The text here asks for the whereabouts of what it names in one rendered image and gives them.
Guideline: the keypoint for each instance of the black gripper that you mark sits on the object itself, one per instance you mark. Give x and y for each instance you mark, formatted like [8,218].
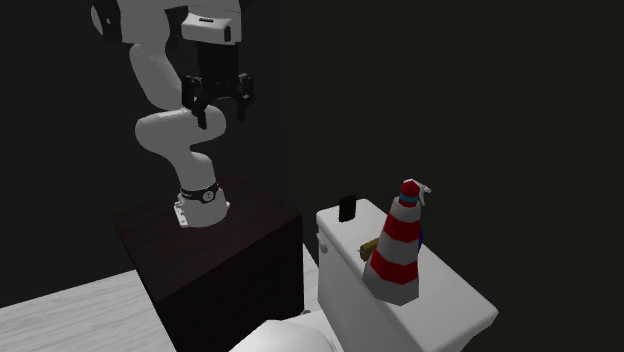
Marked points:
[217,66]

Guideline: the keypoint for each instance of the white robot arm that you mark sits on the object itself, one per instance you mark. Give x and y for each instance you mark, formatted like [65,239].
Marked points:
[161,136]

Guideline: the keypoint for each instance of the dark robot stand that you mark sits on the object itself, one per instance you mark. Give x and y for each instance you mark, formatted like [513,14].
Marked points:
[219,263]

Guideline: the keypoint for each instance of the small black block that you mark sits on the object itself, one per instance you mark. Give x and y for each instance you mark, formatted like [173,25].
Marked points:
[347,209]

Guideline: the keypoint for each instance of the small brown object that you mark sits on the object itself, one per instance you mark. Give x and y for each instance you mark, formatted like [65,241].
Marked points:
[368,248]

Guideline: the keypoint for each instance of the blue spray bottle white trigger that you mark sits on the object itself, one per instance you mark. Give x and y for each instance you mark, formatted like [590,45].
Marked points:
[424,191]

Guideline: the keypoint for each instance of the red white striped cone figure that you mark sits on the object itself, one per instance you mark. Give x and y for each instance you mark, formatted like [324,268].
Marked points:
[395,263]

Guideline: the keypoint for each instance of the white toilet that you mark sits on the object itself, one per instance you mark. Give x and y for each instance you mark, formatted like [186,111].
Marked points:
[438,317]

